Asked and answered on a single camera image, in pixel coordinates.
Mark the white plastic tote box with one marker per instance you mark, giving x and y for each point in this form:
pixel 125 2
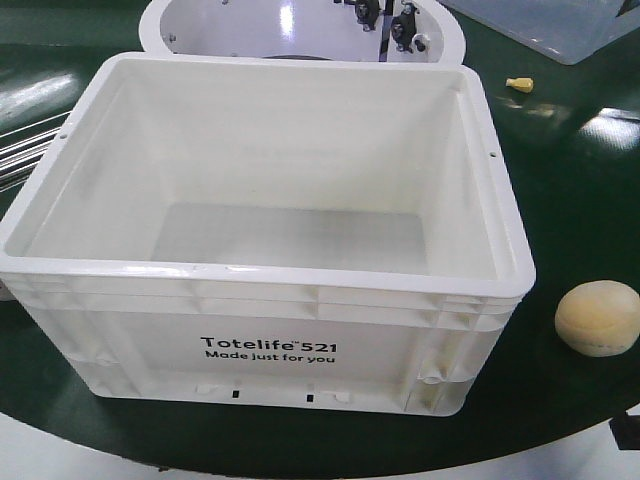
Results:
pixel 312 234

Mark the cream foam baseball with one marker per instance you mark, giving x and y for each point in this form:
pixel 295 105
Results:
pixel 599 318

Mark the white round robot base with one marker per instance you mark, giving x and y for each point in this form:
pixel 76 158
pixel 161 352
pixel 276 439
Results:
pixel 361 31

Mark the small yellow toy piece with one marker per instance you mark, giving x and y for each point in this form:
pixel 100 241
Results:
pixel 521 84

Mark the metal rods bundle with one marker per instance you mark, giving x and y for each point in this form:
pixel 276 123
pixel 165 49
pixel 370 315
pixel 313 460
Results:
pixel 23 147

